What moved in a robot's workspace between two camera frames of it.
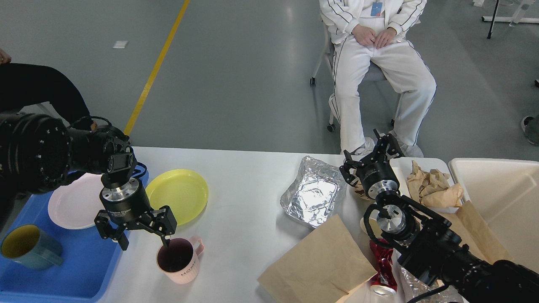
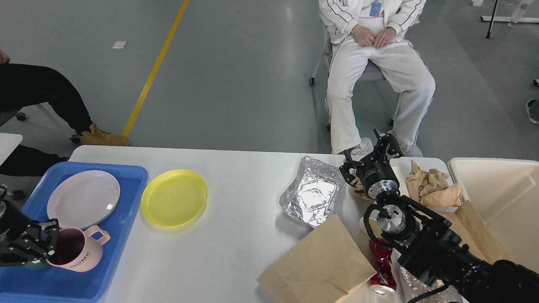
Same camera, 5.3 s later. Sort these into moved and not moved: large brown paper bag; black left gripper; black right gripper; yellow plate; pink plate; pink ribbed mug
Moved: black left gripper; pink ribbed mug
Not moved: pink plate; yellow plate; large brown paper bag; black right gripper
